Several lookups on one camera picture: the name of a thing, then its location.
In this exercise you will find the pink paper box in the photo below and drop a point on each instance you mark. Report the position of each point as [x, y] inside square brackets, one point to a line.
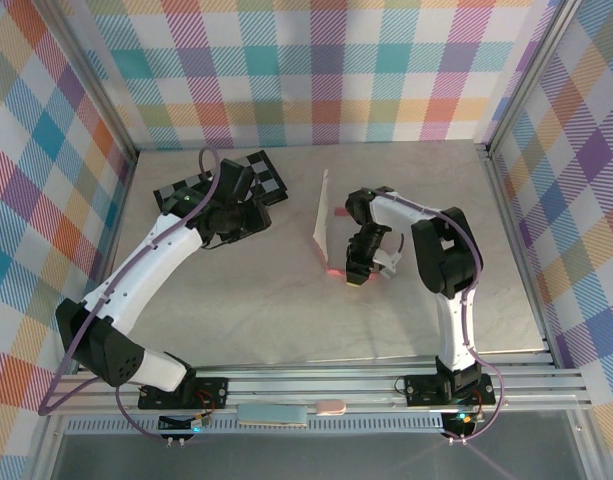
[321, 220]

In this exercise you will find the black checkered cloth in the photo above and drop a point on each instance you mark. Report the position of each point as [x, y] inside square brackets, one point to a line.
[266, 175]

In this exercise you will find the aluminium side rail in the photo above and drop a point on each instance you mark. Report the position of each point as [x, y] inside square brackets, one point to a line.
[518, 250]

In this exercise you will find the aluminium frame post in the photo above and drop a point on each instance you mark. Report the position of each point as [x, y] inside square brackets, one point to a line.
[86, 75]
[531, 75]

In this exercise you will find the light blue flat pad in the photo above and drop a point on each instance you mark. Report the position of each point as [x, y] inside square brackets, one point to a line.
[271, 415]

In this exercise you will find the aluminium rail beam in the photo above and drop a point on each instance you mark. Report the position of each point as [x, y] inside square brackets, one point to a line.
[311, 387]

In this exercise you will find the small controller board green light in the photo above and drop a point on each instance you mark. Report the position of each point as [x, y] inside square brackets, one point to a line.
[463, 419]
[186, 422]

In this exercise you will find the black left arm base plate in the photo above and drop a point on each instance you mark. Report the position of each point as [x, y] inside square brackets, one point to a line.
[211, 390]

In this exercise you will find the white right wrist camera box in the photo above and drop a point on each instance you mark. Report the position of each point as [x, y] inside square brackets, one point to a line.
[388, 262]

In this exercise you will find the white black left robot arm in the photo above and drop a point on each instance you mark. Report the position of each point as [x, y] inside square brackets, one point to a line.
[136, 270]

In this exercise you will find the small pink pad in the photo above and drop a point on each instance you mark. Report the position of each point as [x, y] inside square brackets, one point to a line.
[331, 406]

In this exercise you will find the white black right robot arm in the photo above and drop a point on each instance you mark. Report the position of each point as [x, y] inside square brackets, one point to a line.
[453, 320]

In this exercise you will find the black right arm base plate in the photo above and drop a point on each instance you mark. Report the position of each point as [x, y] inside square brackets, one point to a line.
[421, 387]

